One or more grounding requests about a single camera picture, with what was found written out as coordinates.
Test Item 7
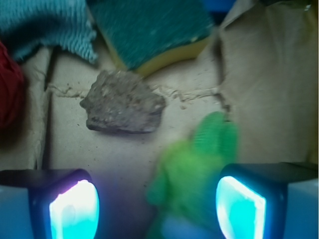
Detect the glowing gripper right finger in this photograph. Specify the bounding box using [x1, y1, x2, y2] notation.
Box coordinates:
[216, 162, 319, 239]

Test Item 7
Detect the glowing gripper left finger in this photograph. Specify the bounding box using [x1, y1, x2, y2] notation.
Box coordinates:
[0, 169, 100, 239]

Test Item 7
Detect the green plush animal toy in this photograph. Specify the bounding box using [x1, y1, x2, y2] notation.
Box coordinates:
[146, 112, 238, 239]

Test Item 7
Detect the red crumpled cloth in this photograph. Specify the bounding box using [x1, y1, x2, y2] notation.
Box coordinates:
[0, 44, 25, 129]

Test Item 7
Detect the grey brown rock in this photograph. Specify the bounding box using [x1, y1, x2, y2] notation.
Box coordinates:
[80, 70, 166, 133]

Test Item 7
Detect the brown paper lined bin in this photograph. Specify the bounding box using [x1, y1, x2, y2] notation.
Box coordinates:
[0, 0, 319, 175]

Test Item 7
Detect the teal microfibre cloth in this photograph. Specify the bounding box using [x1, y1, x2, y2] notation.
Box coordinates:
[0, 0, 97, 64]

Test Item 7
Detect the green yellow scrub sponge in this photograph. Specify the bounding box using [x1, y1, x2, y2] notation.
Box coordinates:
[87, 0, 214, 76]

